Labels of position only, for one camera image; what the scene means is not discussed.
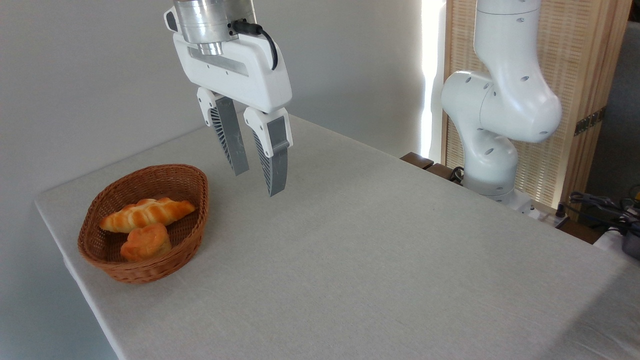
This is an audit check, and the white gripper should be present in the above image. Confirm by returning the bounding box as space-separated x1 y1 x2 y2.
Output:
164 7 294 197

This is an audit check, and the round golden bread bun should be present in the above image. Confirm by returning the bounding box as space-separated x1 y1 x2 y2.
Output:
120 223 172 263

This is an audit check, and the long twisted bread roll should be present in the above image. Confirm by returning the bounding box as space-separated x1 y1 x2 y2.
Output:
99 197 196 234

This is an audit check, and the brown wicker basket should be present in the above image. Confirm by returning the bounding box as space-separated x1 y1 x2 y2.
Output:
77 164 209 285

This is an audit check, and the beige tablecloth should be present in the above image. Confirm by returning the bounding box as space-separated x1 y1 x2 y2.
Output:
34 114 640 360

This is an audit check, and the dark brown wooden furniture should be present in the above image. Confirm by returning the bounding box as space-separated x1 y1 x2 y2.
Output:
400 152 466 186

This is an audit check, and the black metal screen hinge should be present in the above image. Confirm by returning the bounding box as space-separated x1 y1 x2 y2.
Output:
574 106 607 137

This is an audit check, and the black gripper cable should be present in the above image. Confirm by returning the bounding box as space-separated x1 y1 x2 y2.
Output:
231 20 279 71

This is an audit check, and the black cable bundle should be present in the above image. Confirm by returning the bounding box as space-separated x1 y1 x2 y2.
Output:
569 186 640 236

